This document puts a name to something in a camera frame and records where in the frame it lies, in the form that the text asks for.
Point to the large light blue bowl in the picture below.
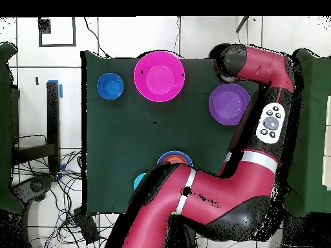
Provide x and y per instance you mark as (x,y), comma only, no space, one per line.
(161,158)

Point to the orange plastic bowl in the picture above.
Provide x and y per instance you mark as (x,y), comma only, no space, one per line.
(174,159)

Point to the small cyan ribbed bowl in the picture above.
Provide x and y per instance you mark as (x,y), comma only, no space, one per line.
(138,180)

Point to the large pink plastic bowl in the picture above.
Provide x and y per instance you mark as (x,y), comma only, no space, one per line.
(159,76)

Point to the large purple plastic bowl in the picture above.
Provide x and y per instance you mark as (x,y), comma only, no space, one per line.
(227,104)

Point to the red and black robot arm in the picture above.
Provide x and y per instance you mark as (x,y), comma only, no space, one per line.
(219,191)

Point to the white box stack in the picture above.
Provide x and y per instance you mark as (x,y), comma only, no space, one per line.
(328,155)

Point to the dark green tablecloth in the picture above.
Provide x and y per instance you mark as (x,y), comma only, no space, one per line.
(129,129)

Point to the small dark blue bowl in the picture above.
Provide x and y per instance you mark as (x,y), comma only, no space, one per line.
(110,86)

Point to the black metal stand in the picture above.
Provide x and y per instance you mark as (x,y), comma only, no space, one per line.
(53,116)

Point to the green cloth side table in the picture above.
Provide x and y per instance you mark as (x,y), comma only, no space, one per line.
(5,129)
(310,129)

